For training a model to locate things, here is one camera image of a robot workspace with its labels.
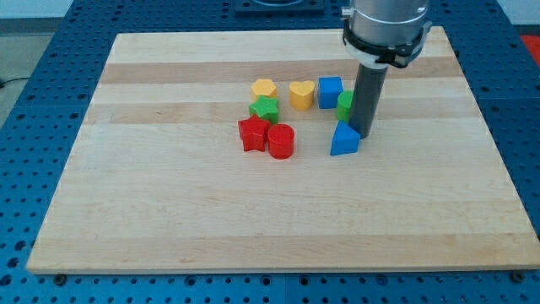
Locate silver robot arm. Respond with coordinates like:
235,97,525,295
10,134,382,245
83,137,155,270
341,0,431,69

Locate red cylinder block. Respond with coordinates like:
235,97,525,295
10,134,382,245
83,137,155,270
267,123,294,160

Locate red star block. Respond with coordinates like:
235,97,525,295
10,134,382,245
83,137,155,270
238,114,271,152

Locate green star block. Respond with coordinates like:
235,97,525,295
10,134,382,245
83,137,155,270
249,95,279,124

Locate wooden board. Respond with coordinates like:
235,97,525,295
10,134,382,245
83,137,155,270
26,26,539,274

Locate yellow hexagon block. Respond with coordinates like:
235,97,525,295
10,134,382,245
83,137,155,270
251,79,278,101

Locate yellow heart block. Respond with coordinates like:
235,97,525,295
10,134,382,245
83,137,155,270
289,80,315,111

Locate blue triangle block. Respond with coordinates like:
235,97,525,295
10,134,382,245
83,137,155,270
330,121,361,156

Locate blue cube block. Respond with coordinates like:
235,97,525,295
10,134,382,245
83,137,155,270
318,76,343,109

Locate green cylinder block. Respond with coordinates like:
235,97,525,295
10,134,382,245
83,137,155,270
336,90,354,123

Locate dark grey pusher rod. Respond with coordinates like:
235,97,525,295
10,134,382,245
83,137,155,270
348,64,387,138

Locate black cable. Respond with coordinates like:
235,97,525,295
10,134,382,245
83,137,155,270
0,76,30,89

